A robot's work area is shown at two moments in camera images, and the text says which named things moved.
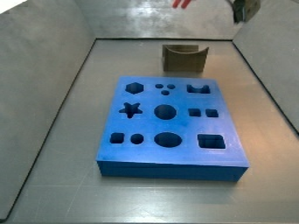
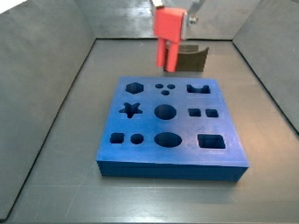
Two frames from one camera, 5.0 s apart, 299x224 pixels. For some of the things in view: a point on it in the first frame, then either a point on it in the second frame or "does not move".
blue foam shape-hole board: [168, 130] does not move
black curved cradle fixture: [183, 58] does not move
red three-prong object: [183, 5] → [168, 21]
